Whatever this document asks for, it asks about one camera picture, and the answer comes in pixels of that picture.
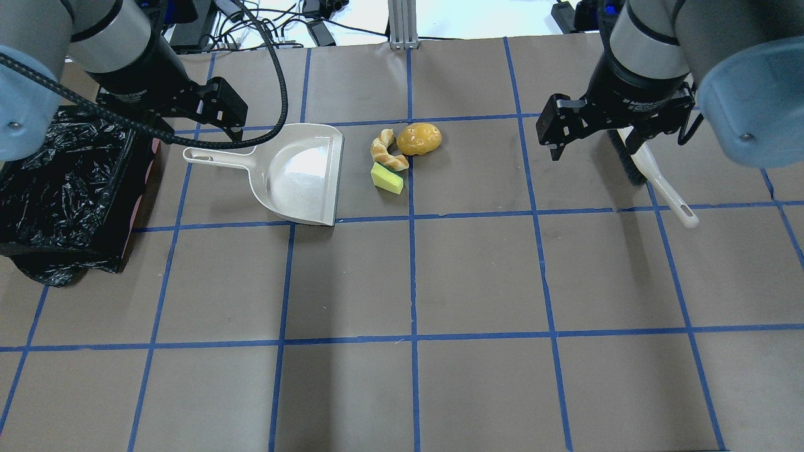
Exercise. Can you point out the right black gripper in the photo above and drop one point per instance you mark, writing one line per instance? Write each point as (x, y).
(634, 85)

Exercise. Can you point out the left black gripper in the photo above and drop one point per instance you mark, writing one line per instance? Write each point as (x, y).
(139, 70)

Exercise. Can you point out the white hand brush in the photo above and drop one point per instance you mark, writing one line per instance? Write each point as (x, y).
(645, 163)

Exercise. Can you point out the twisted bread piece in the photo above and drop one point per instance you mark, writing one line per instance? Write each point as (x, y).
(380, 152)

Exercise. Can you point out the yellow green sponge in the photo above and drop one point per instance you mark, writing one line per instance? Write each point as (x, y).
(387, 180)

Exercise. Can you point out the round yellow bun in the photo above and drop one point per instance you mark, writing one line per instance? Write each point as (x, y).
(418, 139)

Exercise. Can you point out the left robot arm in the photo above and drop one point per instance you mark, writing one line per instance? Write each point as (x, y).
(114, 43)

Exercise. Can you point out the bin with black bag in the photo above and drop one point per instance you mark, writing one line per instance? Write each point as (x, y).
(71, 206)

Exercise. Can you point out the aluminium frame post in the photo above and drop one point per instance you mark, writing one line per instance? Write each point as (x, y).
(403, 34)

